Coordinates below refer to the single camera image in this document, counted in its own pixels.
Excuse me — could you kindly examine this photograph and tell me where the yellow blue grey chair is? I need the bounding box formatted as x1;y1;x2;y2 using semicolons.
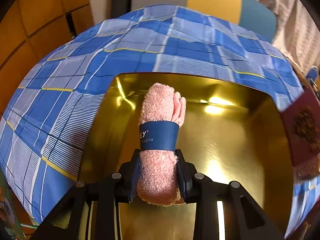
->
111;0;277;42

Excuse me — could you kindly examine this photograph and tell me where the beige curtain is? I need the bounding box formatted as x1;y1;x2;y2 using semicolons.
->
257;0;319;75

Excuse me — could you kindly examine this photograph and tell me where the gold metallic tin box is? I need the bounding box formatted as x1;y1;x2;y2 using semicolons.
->
51;72;295;240

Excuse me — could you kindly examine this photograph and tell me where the dark red box lid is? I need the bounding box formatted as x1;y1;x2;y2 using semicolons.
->
280;86;320;167

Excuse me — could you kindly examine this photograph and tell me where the blue folding chair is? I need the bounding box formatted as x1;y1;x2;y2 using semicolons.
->
306;66;319;93

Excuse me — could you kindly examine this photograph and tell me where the blue plaid tablecloth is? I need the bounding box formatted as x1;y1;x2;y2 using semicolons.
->
1;5;319;236

